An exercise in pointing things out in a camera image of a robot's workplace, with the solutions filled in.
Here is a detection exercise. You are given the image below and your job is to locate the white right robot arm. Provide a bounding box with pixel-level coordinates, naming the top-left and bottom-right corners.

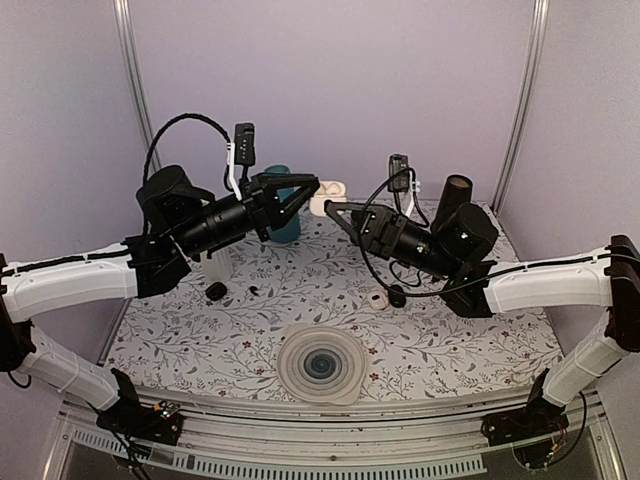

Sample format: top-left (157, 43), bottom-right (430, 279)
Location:
top-left (324, 201), bottom-right (639, 436)

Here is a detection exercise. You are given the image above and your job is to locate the white ribbed vase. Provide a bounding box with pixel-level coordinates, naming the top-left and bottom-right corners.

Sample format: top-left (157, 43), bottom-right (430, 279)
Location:
top-left (200, 248), bottom-right (233, 283)

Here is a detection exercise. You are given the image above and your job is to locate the aluminium frame post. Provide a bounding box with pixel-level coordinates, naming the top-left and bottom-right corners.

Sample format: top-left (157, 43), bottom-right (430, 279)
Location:
top-left (490, 0), bottom-right (550, 217)
top-left (113, 0), bottom-right (154, 149)

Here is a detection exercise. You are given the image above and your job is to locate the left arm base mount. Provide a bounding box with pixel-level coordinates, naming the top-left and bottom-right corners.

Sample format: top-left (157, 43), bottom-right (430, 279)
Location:
top-left (96, 368), bottom-right (184, 446)

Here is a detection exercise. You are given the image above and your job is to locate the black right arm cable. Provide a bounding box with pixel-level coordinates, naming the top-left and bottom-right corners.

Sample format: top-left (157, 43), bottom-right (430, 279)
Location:
top-left (358, 169), bottom-right (616, 299)

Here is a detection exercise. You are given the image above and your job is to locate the left aluminium frame post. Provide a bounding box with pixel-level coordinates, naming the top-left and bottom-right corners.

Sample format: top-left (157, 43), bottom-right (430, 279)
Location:
top-left (113, 0), bottom-right (154, 149)

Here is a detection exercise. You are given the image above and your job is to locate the black round earbud case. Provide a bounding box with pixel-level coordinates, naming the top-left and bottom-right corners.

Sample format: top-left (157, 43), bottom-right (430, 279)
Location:
top-left (387, 284), bottom-right (407, 308)

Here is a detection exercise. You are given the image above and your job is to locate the small black earbud case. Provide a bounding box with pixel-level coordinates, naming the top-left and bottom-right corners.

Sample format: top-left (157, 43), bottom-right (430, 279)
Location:
top-left (205, 282), bottom-right (228, 301)

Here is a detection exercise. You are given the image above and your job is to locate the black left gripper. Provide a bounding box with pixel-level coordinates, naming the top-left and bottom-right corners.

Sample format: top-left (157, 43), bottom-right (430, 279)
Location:
top-left (174, 173), bottom-right (321, 258)

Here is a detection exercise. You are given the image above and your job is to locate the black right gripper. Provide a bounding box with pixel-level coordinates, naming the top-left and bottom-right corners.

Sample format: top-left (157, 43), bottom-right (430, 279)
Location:
top-left (327, 200), bottom-right (459, 281)

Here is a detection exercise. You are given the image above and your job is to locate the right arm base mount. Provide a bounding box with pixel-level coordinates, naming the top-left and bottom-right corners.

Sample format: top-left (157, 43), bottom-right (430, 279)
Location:
top-left (480, 369), bottom-right (569, 446)

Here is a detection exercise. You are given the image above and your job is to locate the white earbud charging case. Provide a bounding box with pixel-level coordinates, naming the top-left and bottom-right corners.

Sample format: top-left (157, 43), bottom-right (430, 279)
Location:
top-left (309, 180), bottom-right (347, 217)

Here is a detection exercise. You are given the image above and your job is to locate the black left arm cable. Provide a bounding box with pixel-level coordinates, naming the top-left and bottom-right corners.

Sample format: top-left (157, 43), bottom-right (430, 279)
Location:
top-left (141, 113), bottom-right (234, 186)

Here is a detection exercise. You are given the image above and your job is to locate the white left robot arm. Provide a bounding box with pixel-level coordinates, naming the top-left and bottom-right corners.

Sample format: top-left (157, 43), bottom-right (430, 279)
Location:
top-left (1, 165), bottom-right (320, 434)

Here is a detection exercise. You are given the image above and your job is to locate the right aluminium frame post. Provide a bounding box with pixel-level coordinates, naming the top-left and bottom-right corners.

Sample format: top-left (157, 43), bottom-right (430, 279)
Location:
top-left (490, 0), bottom-right (550, 217)

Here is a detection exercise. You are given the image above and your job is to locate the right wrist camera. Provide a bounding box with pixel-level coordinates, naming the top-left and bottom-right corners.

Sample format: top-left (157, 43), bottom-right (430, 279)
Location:
top-left (387, 153), bottom-right (418, 217)

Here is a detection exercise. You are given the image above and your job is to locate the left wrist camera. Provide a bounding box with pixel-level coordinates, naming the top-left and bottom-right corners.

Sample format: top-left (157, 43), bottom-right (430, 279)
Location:
top-left (224, 122), bottom-right (256, 200)

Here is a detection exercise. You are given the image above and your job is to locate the teal tall vase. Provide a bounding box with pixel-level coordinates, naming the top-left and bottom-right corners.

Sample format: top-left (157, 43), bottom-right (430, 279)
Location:
top-left (262, 164), bottom-right (302, 245)

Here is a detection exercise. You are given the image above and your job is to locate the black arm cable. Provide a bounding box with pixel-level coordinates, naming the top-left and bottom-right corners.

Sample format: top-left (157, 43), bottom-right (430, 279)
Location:
top-left (141, 113), bottom-right (234, 186)
top-left (358, 169), bottom-right (616, 299)

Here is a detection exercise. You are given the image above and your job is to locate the small white earbud case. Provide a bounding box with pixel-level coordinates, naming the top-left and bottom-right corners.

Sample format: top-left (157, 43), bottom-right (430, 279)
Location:
top-left (367, 291), bottom-right (389, 311)

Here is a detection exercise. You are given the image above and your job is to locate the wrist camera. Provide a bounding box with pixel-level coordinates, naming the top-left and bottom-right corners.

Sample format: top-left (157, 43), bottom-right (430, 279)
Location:
top-left (224, 122), bottom-right (256, 200)
top-left (387, 153), bottom-right (418, 217)

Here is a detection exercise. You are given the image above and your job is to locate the swirl patterned ceramic plate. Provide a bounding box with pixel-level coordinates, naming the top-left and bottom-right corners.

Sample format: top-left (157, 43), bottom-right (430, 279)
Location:
top-left (276, 326), bottom-right (367, 406)

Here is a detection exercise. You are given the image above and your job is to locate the black tall cylinder vase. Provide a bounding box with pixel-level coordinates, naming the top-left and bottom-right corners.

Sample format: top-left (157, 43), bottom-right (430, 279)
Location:
top-left (432, 174), bottom-right (473, 229)

